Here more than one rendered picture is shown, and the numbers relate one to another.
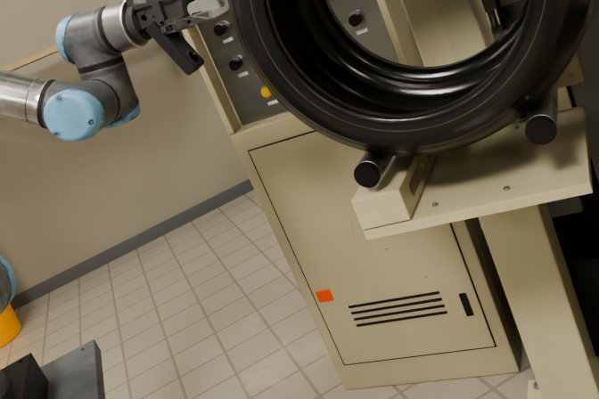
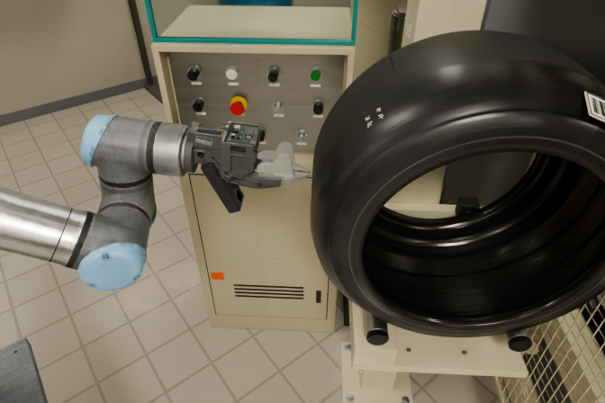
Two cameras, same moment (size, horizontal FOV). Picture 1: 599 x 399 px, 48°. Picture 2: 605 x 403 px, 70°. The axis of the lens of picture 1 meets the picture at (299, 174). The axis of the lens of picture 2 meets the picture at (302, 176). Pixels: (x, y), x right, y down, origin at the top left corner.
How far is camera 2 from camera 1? 0.83 m
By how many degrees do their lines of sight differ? 30
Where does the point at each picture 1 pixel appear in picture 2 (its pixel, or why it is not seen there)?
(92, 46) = (130, 167)
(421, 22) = not seen: hidden behind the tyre
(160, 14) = (228, 166)
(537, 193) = (491, 371)
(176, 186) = (41, 83)
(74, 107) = (121, 265)
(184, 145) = (54, 49)
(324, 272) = (223, 263)
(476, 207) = (446, 369)
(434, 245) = (312, 263)
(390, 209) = (383, 359)
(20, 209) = not seen: outside the picture
